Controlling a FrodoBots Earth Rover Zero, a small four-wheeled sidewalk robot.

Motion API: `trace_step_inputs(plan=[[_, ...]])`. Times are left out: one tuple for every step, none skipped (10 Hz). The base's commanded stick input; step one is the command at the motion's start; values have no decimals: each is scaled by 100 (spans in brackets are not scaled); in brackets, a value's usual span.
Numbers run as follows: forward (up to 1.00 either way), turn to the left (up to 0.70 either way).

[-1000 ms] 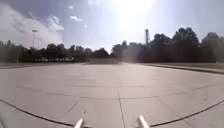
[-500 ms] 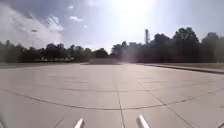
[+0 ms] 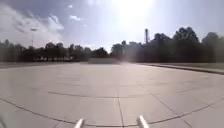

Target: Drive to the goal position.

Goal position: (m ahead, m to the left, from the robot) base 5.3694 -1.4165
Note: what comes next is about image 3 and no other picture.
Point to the robot's own part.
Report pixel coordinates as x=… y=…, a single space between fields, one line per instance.
x=79 y=123
x=142 y=122

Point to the tall light pole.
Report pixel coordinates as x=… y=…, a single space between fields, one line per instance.
x=32 y=36

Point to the concrete kerb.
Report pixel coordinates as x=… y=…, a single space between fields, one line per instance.
x=186 y=68

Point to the grass strip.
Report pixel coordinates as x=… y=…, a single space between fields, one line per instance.
x=203 y=65

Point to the tall chimney tower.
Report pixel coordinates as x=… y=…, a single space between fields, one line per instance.
x=146 y=35

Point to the grey concrete slab pavement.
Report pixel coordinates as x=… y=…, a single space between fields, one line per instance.
x=110 y=81

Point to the row of trees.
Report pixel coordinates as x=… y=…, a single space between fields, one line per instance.
x=186 y=46

